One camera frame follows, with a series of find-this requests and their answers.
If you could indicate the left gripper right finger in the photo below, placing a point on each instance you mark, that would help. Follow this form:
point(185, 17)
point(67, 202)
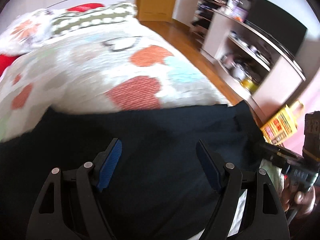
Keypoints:
point(248, 206)

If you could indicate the black television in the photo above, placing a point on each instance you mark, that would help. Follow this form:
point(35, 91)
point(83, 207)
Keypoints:
point(278, 24)

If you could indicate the person right hand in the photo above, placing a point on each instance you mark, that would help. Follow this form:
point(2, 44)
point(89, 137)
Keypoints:
point(304, 200)

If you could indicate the yellow red box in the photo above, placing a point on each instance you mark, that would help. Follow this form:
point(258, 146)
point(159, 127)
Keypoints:
point(283, 124)

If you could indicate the black pants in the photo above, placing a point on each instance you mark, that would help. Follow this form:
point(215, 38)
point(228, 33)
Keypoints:
point(158, 190)

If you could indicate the red long pillow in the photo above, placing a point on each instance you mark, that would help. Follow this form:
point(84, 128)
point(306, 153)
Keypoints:
point(7, 60)

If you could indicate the floral white pillow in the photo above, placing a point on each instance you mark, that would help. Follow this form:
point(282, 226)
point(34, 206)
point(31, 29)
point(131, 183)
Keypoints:
point(27, 32)

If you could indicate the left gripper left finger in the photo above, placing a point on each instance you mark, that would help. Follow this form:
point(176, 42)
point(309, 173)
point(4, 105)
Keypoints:
point(68, 205)

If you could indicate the cluttered shoe rack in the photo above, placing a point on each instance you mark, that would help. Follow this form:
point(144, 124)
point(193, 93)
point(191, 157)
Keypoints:
point(207, 9)

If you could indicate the green white patterned bolster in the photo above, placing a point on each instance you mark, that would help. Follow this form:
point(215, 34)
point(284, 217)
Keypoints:
point(71, 21)

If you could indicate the white tv cabinet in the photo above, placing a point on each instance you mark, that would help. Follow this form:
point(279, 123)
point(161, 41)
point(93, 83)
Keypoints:
point(276, 76)

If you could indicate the heart patterned quilt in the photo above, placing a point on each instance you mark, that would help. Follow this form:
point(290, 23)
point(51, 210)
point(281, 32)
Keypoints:
point(102, 69)

